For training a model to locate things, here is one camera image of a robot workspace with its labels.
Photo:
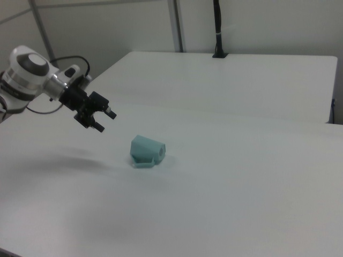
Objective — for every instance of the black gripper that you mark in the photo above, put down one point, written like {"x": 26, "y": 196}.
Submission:
{"x": 80, "y": 100}

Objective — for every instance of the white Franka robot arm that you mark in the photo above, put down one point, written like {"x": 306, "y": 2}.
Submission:
{"x": 25, "y": 77}

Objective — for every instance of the grey metal partition post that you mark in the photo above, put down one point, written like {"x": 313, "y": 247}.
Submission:
{"x": 177, "y": 25}
{"x": 44, "y": 32}

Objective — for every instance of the black conduit base plate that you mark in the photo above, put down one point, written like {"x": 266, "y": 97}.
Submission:
{"x": 220, "y": 55}

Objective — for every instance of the grey partition rail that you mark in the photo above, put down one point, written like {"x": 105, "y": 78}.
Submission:
{"x": 14, "y": 15}

